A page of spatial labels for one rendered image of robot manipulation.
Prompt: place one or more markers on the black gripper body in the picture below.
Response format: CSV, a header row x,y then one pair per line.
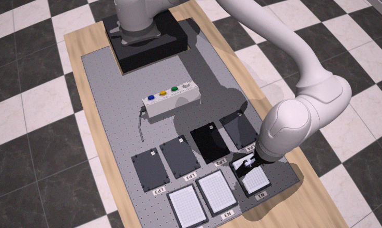
x,y
258,159

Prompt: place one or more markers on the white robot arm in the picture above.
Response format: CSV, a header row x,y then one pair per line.
x,y
320,96

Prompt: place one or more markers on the white button panel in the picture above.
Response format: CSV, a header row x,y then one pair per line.
x,y
170,101

